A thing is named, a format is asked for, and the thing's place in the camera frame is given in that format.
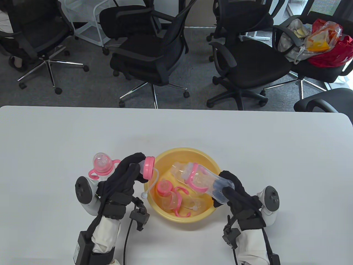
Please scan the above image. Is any person's left hand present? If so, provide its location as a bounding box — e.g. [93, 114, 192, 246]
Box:
[97, 152, 151, 218]

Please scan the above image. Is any black cable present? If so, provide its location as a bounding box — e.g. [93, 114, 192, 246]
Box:
[124, 203, 138, 265]

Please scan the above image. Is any white wire cart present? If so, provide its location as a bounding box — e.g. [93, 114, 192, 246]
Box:
[64, 0, 122, 47]

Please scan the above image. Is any white and black controller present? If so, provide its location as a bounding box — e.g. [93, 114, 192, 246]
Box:
[256, 186, 280, 225]
[75, 176, 104, 216]

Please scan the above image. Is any person's right hand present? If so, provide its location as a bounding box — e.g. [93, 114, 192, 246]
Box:
[212, 170, 267, 228]

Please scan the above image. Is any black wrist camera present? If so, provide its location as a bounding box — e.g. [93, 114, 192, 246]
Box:
[130, 208, 151, 232]
[222, 218, 242, 249]

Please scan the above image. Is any beige fabric bag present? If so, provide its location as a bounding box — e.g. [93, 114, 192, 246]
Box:
[278, 19, 315, 65]

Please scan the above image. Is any pink bottle handle ring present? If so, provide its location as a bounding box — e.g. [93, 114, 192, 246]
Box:
[171, 186, 191, 218]

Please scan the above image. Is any red bag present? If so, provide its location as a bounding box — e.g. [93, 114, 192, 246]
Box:
[307, 19, 353, 67]

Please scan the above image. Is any person's right forearm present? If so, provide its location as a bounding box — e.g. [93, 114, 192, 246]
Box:
[239, 226, 269, 264]

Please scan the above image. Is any pink bottle collar with nipple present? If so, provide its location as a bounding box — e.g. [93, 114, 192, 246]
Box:
[137, 156, 160, 198]
[156, 179, 174, 197]

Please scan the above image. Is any yellow plastic basin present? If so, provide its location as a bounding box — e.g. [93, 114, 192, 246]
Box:
[144, 148, 222, 223]

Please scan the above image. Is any clear orange plastic bag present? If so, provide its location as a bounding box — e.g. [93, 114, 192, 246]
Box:
[303, 21, 344, 53]

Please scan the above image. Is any person's left forearm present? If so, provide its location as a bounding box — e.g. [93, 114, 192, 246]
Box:
[88, 215, 122, 265]

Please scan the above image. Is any black office chair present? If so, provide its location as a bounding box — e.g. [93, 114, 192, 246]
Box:
[207, 0, 286, 42]
[265, 0, 353, 100]
[110, 0, 198, 108]
[294, 88, 353, 113]
[99, 0, 166, 55]
[0, 0, 89, 95]
[206, 26, 293, 111]

